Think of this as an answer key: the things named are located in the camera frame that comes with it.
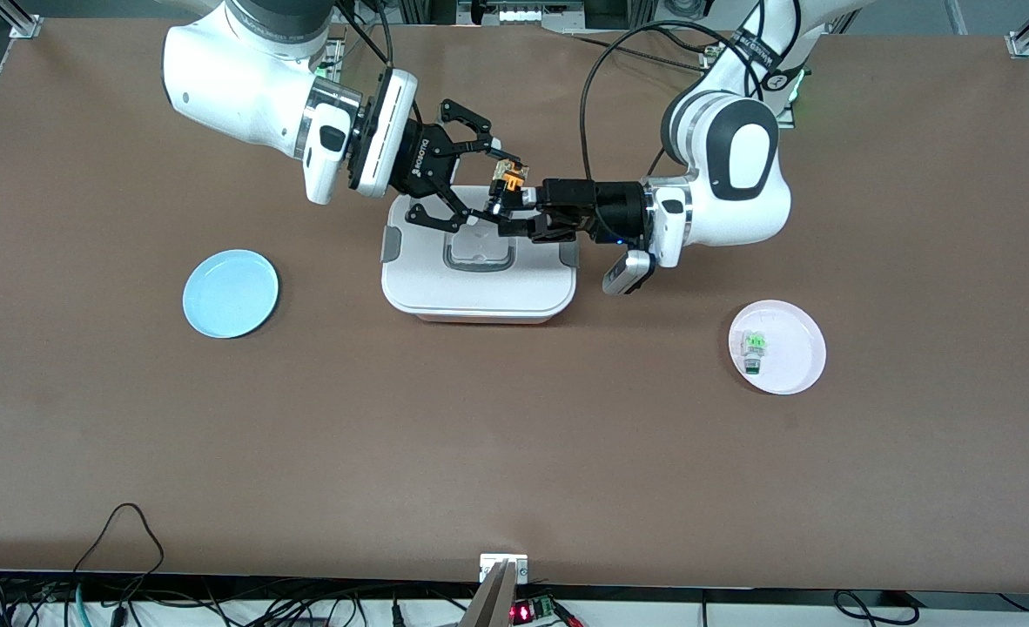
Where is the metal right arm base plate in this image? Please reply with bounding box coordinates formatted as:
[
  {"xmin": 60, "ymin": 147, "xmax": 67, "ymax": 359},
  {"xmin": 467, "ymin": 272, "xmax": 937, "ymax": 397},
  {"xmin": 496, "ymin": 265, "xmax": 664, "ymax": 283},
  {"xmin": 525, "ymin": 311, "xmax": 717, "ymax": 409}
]
[{"xmin": 319, "ymin": 33, "xmax": 346, "ymax": 84}]

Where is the light blue round plate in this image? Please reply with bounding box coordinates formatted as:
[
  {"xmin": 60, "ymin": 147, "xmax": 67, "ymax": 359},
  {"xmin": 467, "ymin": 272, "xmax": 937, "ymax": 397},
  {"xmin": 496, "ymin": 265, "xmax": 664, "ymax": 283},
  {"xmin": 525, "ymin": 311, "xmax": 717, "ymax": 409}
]
[{"xmin": 183, "ymin": 249, "xmax": 279, "ymax": 340}]

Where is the thin black looped cable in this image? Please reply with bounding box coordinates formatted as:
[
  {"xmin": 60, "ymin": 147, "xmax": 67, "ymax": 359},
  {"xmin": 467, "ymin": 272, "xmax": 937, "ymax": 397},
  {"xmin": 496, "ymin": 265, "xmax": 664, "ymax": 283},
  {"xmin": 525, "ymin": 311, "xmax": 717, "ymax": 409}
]
[{"xmin": 71, "ymin": 502, "xmax": 165, "ymax": 602}]

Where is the green white switch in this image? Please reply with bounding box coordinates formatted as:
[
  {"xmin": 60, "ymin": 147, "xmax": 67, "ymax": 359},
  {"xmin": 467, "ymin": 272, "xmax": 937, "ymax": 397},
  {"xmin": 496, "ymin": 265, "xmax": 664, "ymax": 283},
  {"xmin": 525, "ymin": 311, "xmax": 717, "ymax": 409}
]
[{"xmin": 740, "ymin": 328, "xmax": 769, "ymax": 376}]

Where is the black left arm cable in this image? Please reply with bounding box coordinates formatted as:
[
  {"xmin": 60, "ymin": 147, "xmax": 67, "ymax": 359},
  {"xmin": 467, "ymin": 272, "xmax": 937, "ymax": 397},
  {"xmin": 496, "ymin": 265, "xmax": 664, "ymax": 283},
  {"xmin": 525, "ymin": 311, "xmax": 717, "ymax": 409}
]
[{"xmin": 579, "ymin": 21, "xmax": 770, "ymax": 180}]

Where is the orange black switch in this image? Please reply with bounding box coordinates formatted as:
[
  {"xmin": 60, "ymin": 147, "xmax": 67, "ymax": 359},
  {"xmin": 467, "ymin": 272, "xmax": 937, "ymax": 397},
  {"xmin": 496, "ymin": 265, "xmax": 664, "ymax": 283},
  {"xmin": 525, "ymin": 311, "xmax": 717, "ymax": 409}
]
[{"xmin": 489, "ymin": 160, "xmax": 527, "ymax": 218}]

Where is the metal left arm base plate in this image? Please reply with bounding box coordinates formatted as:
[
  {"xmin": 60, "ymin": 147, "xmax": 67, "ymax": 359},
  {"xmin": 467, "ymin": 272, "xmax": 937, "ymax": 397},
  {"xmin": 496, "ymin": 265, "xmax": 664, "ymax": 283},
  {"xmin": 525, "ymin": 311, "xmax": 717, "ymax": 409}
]
[{"xmin": 771, "ymin": 74, "xmax": 797, "ymax": 130}]

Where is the circuit board with red light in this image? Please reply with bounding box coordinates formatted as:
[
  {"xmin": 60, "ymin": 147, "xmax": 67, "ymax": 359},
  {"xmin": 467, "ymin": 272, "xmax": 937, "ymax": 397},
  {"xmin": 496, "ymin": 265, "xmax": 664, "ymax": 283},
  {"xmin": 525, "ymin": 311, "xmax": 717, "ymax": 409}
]
[{"xmin": 511, "ymin": 594, "xmax": 561, "ymax": 624}]

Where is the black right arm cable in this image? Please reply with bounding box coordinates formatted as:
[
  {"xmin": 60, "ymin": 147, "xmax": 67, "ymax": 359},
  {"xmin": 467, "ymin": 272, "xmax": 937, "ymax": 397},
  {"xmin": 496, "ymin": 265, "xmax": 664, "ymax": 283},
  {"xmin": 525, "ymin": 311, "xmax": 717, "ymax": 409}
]
[{"xmin": 332, "ymin": 0, "xmax": 395, "ymax": 72}]

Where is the black cable to arm base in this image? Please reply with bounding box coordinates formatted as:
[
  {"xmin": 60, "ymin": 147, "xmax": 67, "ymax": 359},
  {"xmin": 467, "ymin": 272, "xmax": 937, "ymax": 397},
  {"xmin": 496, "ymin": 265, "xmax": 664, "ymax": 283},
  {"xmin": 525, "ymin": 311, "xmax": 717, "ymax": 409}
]
[{"xmin": 565, "ymin": 28, "xmax": 726, "ymax": 74}]

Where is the light pink round plate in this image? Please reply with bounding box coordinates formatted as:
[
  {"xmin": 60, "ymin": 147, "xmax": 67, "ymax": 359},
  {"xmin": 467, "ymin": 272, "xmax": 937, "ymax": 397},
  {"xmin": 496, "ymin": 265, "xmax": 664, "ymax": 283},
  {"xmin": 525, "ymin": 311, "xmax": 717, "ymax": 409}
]
[{"xmin": 729, "ymin": 300, "xmax": 827, "ymax": 396}]

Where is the white lidded plastic box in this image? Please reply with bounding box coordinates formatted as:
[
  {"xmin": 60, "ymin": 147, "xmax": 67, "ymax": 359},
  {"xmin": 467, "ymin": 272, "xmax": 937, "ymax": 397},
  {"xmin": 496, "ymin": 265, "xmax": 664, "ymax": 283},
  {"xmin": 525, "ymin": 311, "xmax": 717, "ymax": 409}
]
[{"xmin": 380, "ymin": 185, "xmax": 581, "ymax": 326}]

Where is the white metal camera bracket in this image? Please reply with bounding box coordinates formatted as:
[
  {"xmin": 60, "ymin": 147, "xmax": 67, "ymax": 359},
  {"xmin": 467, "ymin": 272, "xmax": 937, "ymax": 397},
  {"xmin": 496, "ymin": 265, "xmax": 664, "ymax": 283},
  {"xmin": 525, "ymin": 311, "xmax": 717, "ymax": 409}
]
[{"xmin": 479, "ymin": 553, "xmax": 529, "ymax": 585}]

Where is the black coiled cable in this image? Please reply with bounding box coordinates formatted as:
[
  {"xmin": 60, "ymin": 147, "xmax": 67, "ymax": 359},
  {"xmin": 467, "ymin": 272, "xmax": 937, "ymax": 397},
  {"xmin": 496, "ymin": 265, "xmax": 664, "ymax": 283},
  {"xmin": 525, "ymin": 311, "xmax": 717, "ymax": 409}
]
[{"xmin": 831, "ymin": 590, "xmax": 919, "ymax": 627}]

